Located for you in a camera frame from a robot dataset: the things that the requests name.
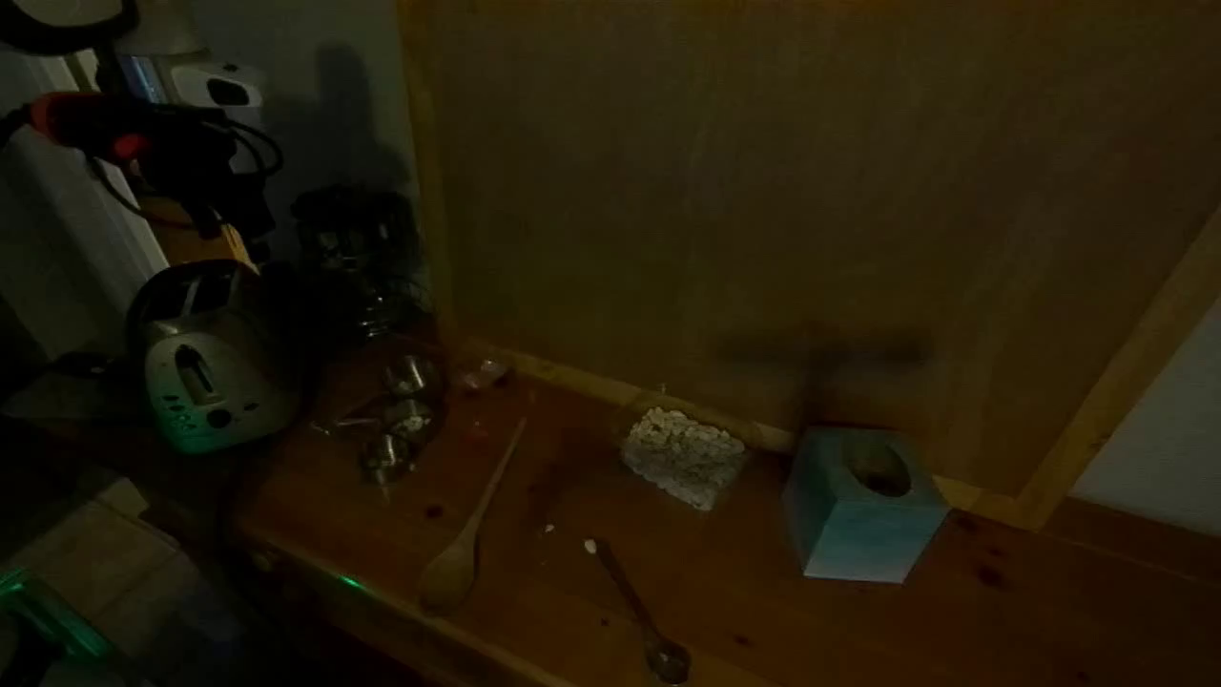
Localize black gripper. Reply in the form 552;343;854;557
127;111;282;278

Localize silver metal spoon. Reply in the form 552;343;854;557
588;540;693;687

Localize wooden spoon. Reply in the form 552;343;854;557
414;415;534;615

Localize stainless steel toaster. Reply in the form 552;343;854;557
123;259;314;459

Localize dark glass jar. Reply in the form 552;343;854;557
288;185;429;343

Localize crumpled foil wrappers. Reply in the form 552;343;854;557
330;350;451;488

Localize white sponge block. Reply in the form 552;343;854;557
619;406;751;515

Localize wooden cabinet panel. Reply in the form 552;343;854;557
398;0;1221;530

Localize light blue box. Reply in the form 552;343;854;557
777;425;953;588

